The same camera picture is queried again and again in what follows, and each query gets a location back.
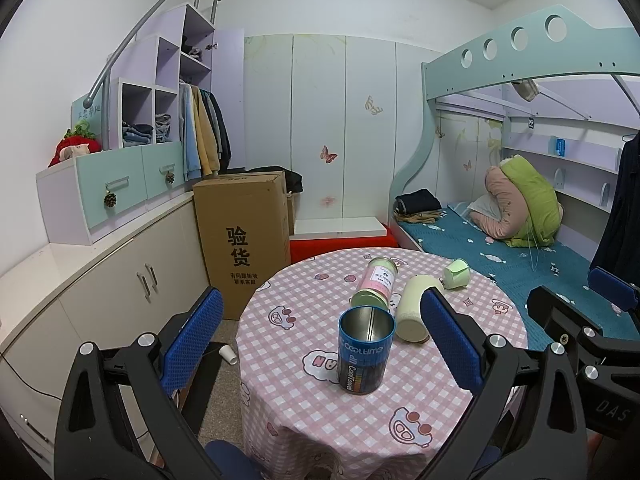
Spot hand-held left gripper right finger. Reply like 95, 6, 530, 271
420, 288, 590, 480

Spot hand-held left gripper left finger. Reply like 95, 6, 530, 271
54, 287, 224, 480

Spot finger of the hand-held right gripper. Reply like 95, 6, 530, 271
527, 285, 603, 348
588, 267, 640, 315

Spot pale green cylindrical cup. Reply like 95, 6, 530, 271
395, 274, 446, 344

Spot small green cup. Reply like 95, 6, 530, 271
443, 258, 471, 291

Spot dark hanging garment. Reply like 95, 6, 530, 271
589, 130, 640, 287

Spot blue printed bed sheet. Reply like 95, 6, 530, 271
400, 204, 640, 352

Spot blue metal tin can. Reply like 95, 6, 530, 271
337, 307, 397, 397

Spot pink and green can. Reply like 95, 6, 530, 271
349, 256, 399, 314

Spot white low cabinet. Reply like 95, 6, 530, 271
0, 192, 211, 480

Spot brown cardboard box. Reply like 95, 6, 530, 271
192, 170, 292, 321

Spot green quilt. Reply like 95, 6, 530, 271
501, 154, 566, 249

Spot blue chair seat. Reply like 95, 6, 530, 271
204, 438, 267, 480

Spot pink pillow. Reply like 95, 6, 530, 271
469, 165, 532, 241

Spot pink checked tablecloth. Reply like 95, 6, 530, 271
234, 247, 530, 480

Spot folded dark clothes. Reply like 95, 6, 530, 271
394, 188, 444, 224

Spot red box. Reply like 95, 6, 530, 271
289, 227, 399, 264

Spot white board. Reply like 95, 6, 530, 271
292, 216, 389, 241

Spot teal drawer unit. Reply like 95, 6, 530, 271
35, 140, 189, 246

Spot black bag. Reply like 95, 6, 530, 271
245, 164, 304, 194

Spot row of hanging clothes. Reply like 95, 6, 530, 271
177, 82, 233, 181

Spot grey bed lamp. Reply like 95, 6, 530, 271
512, 78, 539, 102

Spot folded jeans pile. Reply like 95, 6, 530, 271
121, 112, 172, 148

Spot red plush toy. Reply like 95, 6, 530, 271
48, 127, 104, 168

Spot purple stair shelf cabinet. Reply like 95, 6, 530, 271
101, 3, 246, 182

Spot grey metal handrail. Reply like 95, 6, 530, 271
84, 0, 222, 152

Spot black cable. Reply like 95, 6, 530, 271
0, 349, 64, 402

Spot teal bunk bed frame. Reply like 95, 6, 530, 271
390, 4, 640, 256

